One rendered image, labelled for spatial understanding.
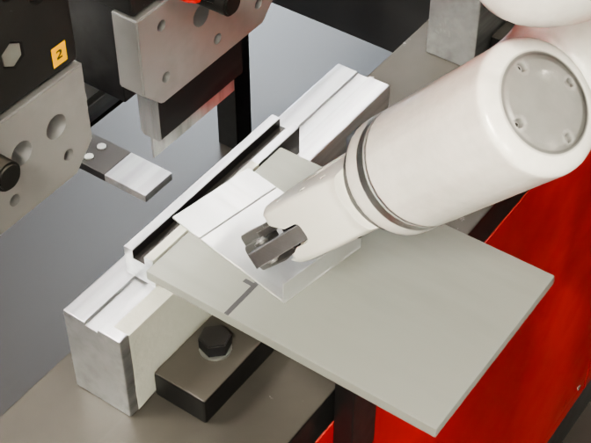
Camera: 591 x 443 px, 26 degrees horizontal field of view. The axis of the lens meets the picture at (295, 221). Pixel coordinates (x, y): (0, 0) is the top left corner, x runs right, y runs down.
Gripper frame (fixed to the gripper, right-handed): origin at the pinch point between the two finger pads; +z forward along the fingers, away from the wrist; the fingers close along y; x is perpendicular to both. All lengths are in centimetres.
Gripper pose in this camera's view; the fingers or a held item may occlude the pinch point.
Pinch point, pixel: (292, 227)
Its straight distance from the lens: 99.1
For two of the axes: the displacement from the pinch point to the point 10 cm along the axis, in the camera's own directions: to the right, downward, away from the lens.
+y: -7.1, 4.9, -5.0
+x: 5.4, 8.4, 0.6
